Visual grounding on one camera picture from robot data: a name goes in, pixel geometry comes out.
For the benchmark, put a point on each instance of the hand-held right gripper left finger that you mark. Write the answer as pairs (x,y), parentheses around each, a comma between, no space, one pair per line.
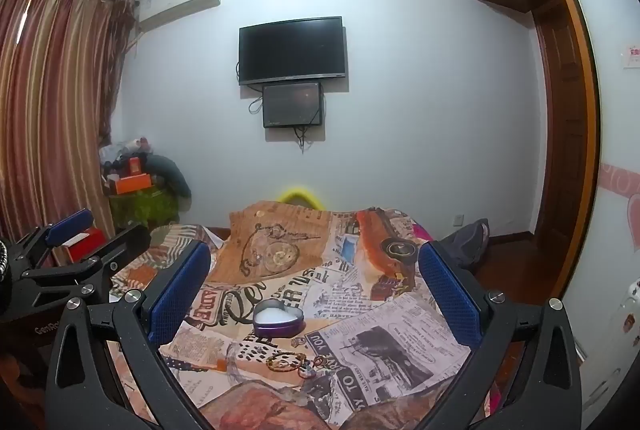
(180,290)

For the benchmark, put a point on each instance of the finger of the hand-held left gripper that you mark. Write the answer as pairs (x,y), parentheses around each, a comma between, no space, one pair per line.
(125,242)
(70,226)

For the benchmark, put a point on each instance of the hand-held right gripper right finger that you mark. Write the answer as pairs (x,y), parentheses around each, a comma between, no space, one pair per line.
(447,290)

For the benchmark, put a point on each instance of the purple heart-shaped tin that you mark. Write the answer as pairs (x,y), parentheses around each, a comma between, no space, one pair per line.
(280,327)

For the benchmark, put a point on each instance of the red box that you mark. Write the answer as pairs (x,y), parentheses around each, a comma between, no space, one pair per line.
(82,250)

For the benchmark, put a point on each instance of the cluttered green side table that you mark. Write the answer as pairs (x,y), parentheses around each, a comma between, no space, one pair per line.
(145,210)

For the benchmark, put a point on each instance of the dark bag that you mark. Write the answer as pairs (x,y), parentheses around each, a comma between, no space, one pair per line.
(467,242)

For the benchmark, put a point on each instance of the long orange box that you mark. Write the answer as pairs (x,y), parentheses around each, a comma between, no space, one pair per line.
(130,184)

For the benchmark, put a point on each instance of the small orange box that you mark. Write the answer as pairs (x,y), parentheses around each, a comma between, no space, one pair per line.
(136,165)

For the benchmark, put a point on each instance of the newspaper printed blanket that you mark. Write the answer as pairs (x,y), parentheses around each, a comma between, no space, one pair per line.
(350,310)

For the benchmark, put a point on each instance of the striped red curtain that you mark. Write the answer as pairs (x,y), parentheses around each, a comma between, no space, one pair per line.
(55,109)

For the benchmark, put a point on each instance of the yellow plastic object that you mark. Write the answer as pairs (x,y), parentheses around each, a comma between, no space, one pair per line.
(300,196)

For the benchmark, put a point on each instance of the wooden door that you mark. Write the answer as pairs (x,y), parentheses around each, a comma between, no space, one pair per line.
(565,134)

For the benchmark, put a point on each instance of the white air conditioner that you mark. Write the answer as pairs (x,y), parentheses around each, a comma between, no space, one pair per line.
(180,2)

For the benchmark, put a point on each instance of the white wall socket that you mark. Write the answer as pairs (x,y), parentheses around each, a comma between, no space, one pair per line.
(458,220)

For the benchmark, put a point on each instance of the pink heart wall sticker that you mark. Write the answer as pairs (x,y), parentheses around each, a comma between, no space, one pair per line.
(631,215)

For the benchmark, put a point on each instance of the small black wall monitor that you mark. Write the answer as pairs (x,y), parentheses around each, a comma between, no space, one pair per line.
(292,104)

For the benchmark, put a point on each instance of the black wall television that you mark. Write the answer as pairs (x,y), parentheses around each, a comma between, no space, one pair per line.
(292,49)

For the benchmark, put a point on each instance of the small pink wall sticker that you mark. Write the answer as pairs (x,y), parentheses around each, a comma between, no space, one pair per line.
(634,55)

